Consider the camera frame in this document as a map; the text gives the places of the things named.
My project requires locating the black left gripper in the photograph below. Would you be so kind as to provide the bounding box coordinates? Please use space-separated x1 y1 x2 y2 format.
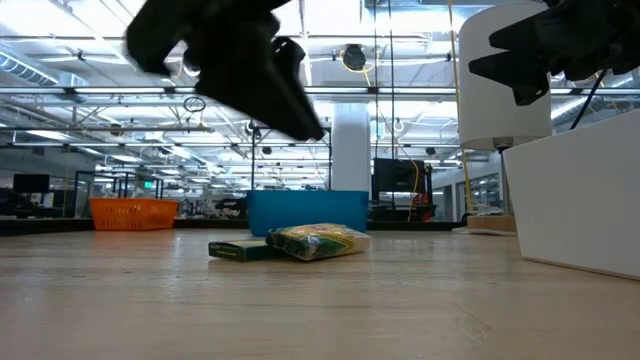
124 0 326 142

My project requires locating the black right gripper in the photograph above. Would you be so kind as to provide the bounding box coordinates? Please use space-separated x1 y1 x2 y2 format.
468 0 640 106

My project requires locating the white building column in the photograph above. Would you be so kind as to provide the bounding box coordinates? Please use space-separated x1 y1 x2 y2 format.
330 102 373 194

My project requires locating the blue plastic tray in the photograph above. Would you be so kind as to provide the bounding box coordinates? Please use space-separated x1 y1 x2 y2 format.
246 189 371 238

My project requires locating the plastic-wrapped Crayola crayon pack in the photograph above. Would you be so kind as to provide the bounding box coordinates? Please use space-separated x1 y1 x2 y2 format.
265 222 373 263

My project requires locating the white plastic tray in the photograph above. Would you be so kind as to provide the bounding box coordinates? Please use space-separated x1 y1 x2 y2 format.
502 109 640 281

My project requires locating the yellow green Crayola crayon box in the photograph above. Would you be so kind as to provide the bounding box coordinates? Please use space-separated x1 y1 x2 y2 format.
207 239 292 264

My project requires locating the orange mesh plastic basket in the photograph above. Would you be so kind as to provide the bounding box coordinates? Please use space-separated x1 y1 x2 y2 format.
88 197 180 232

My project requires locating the black monitor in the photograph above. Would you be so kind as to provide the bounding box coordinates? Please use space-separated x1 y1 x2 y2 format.
12 173 51 195

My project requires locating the black metal rig frame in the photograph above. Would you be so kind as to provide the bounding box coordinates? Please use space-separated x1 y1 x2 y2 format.
249 124 334 192

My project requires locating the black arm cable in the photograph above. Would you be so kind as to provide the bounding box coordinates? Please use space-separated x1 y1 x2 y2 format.
569 69 609 130

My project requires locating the black ceiling cable reel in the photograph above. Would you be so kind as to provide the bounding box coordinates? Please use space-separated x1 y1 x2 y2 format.
341 43 368 72

